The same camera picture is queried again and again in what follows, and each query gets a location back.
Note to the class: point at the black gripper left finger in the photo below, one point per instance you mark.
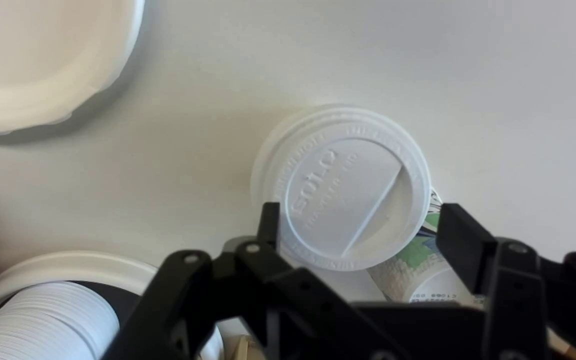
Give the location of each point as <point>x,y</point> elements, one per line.
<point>297,315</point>

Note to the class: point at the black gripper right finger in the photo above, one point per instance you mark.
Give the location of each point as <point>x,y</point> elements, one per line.
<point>506,272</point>

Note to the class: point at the patterned paper cup with lid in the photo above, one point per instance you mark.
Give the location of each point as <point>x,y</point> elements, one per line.
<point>419,272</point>

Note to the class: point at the white plastic cup lid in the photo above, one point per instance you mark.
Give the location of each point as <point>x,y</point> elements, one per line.
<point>353,187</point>

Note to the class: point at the white lid stack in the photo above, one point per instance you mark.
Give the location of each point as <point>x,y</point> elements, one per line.
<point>56,320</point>

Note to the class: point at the white paper plate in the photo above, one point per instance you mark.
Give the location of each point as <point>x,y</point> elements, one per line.
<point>56,54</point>

